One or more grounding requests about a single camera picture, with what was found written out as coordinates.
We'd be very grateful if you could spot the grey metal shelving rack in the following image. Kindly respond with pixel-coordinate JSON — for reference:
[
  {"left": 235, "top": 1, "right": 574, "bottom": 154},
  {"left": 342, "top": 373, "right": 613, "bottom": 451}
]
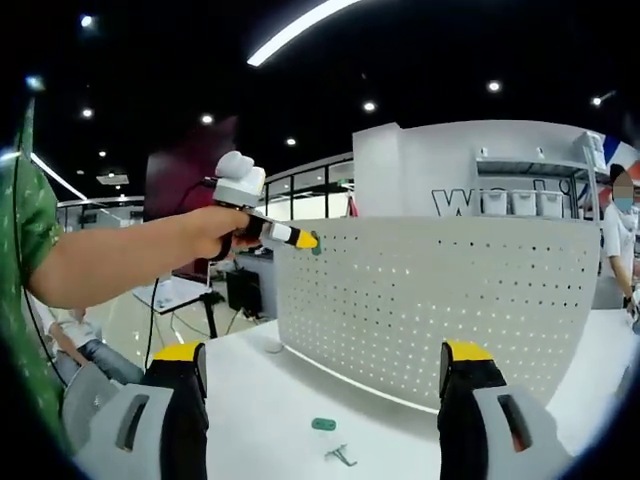
[{"left": 474, "top": 132, "right": 614, "bottom": 221}]

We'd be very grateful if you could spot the long linear ceiling light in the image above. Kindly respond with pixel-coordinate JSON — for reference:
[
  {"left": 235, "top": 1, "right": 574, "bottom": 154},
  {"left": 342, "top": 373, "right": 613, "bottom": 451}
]
[{"left": 247, "top": 0, "right": 361, "bottom": 66}]

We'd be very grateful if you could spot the thin black chest cable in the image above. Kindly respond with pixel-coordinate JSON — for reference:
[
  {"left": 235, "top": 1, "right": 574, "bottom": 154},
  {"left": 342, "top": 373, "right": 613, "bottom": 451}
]
[{"left": 12, "top": 147, "right": 67, "bottom": 390}]

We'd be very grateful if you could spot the white perforated mounting plate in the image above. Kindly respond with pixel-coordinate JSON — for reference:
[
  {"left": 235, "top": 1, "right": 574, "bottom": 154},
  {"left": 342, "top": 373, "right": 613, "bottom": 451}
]
[{"left": 263, "top": 217, "right": 601, "bottom": 416}]

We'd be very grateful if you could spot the black tripod stand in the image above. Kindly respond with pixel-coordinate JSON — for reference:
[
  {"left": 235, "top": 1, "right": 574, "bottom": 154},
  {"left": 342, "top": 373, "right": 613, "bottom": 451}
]
[{"left": 198, "top": 292, "right": 224, "bottom": 340}]

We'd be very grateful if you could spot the dark red banner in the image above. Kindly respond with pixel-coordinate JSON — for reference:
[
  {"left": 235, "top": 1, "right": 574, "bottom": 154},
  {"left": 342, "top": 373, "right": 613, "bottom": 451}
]
[{"left": 143, "top": 115, "right": 239, "bottom": 221}]

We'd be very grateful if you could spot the black computer case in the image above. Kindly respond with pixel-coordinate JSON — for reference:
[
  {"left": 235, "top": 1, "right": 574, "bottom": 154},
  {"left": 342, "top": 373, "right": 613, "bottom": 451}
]
[{"left": 225, "top": 269, "right": 264, "bottom": 321}]

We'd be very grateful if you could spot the person's green patterned shirt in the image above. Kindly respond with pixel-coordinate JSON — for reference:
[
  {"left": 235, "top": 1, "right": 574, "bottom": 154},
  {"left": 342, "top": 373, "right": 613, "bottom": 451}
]
[{"left": 0, "top": 97, "right": 69, "bottom": 451}]

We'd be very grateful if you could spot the group of ceiling spotlights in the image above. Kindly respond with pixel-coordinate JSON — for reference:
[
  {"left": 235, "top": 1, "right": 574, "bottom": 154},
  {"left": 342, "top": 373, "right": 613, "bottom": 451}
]
[{"left": 27, "top": 14, "right": 604, "bottom": 159}]

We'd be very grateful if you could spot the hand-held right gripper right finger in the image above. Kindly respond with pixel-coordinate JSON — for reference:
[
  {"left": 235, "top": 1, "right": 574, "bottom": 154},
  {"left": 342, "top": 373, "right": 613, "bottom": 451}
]
[{"left": 437, "top": 339, "right": 574, "bottom": 480}]

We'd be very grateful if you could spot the laptop on stand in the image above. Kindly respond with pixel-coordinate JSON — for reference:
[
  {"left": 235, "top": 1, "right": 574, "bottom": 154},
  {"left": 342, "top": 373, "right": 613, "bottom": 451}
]
[{"left": 132, "top": 269, "right": 211, "bottom": 315}]

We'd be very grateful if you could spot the pile of white boxes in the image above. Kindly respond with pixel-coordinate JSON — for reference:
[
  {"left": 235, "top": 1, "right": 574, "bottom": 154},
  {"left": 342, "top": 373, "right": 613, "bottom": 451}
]
[{"left": 582, "top": 132, "right": 606, "bottom": 166}]

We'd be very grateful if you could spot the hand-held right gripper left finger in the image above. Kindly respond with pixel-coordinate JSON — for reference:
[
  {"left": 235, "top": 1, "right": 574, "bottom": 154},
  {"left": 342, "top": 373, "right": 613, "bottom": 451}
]
[{"left": 74, "top": 341, "right": 210, "bottom": 480}]

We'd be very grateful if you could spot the person's left hand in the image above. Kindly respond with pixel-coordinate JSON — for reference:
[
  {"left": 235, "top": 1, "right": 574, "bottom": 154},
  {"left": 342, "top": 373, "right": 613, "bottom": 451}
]
[{"left": 192, "top": 204, "right": 264, "bottom": 261}]

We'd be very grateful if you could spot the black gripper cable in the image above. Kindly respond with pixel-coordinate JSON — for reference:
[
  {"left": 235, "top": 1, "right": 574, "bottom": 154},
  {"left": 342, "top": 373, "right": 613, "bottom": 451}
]
[{"left": 144, "top": 175, "right": 217, "bottom": 374}]

